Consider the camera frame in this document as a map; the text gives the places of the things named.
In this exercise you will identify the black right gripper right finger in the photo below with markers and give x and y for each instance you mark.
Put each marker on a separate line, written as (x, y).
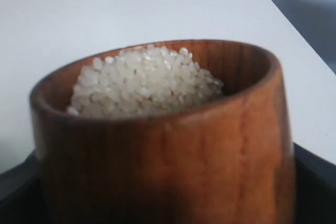
(315, 188)

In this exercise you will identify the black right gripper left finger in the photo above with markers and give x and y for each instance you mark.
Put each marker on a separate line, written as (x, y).
(22, 199)

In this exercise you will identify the brown wooden cup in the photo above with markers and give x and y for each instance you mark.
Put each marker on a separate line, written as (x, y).
(230, 161)

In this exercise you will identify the rice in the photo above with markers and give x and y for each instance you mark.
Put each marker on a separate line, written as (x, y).
(142, 81)

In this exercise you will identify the white fabric backdrop curtain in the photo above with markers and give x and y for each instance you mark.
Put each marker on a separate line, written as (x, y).
(315, 21)

